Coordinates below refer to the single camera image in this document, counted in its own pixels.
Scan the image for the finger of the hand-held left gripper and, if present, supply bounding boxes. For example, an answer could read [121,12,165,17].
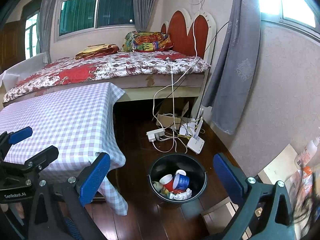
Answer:
[0,127,33,158]
[0,145,60,174]

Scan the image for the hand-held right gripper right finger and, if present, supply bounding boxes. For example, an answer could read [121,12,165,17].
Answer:
[213,152,300,240]

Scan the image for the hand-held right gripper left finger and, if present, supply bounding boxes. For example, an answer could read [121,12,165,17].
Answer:
[27,152,111,240]

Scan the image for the black bucket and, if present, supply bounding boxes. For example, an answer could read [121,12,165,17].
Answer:
[147,154,208,203]

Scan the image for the blue paper cup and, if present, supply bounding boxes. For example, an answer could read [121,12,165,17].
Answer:
[173,169,190,190]

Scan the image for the white tissue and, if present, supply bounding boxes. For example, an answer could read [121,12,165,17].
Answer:
[172,189,192,200]

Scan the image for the red paper cup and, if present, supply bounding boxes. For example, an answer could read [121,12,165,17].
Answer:
[159,174,175,193]

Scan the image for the green white milk carton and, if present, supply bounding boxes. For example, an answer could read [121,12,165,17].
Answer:
[153,181,170,197]

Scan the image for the person's left hand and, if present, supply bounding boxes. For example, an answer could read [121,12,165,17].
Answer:
[0,201,25,220]

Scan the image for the flat beige cardboard box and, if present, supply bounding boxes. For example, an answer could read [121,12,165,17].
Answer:
[200,196,263,240]

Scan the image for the pink checkered tablecloth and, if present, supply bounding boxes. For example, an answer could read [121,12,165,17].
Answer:
[0,82,128,216]

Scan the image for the white router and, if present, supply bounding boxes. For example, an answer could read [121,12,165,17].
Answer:
[187,116,205,155]

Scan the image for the beige board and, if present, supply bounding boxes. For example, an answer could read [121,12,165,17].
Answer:
[257,144,304,183]

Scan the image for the white modem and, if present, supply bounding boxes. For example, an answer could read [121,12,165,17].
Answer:
[179,107,198,137]

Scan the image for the white cardboard sheet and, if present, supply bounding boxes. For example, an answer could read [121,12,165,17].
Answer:
[0,52,49,94]

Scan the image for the white power strip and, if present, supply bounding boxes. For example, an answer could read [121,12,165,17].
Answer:
[146,128,166,142]

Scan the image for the orange white packet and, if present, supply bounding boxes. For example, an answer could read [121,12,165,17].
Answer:
[290,166,315,200]

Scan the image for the white pump bottle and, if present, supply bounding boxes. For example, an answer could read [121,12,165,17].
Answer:
[294,135,320,170]

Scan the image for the brown wooden door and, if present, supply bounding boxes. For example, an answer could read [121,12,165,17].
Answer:
[0,21,25,73]

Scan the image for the floral bedspread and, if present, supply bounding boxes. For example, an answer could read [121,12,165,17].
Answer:
[2,50,212,103]

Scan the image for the narrow window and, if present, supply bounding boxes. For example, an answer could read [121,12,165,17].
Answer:
[24,11,42,59]

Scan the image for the grey patterned curtain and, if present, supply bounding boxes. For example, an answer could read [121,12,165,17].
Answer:
[201,0,262,135]

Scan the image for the folded yellow red blanket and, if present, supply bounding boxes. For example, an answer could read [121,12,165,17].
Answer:
[75,44,120,60]

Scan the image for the mauve mattress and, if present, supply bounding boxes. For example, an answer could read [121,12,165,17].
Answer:
[115,71,207,90]

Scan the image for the large green tinted window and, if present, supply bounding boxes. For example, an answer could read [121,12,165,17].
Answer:
[55,0,137,40]

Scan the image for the colourful pillow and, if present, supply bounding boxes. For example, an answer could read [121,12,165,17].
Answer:
[122,31,174,53]

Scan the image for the red heart-shaped headboard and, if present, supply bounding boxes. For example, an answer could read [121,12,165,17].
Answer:
[161,8,217,60]

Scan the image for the window with white sill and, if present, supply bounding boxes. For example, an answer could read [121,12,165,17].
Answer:
[257,0,320,34]

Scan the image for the yellow network cable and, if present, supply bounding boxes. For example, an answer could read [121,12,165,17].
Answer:
[175,120,205,140]

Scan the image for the white charging cable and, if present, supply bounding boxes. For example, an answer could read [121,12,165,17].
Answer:
[155,57,188,154]

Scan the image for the beige bed frame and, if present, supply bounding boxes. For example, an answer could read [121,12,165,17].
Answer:
[117,86,203,103]

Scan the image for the white hanging cable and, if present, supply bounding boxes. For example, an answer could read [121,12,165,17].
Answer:
[152,0,209,130]

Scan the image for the black cable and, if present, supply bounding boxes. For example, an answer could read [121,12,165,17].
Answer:
[172,20,230,130]

